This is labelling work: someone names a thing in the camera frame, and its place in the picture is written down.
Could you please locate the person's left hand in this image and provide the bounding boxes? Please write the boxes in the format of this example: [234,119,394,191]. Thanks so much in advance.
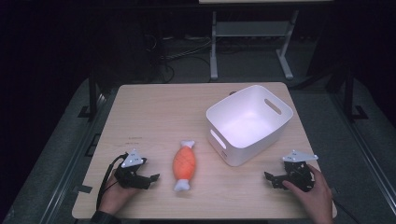
[97,173,142,217]

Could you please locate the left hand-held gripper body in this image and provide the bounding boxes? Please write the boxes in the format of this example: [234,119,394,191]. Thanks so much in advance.
[113,148,153,190]

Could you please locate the person's right hand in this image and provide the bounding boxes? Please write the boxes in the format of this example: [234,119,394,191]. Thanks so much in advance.
[281,163,335,224]

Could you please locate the cables on floor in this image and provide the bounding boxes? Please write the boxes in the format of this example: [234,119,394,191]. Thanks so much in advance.
[146,34,216,84]

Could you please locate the grey metal stand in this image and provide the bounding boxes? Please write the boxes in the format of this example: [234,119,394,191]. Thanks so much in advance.
[208,9,301,81]

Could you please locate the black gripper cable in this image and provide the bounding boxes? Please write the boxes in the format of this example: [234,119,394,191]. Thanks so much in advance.
[95,152,129,211]
[332,197,362,224]

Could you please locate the white plastic basket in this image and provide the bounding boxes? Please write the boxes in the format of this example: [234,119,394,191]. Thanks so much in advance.
[205,84,294,167]

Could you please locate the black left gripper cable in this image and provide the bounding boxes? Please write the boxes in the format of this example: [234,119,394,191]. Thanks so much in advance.
[95,152,129,211]

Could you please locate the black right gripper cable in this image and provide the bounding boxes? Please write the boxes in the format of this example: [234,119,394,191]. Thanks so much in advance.
[332,197,362,224]

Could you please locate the orange plush meat bone toy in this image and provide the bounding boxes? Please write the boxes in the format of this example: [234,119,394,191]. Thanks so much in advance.
[172,139,198,192]

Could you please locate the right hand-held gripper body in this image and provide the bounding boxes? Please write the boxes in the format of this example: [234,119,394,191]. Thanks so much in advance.
[281,149,319,192]

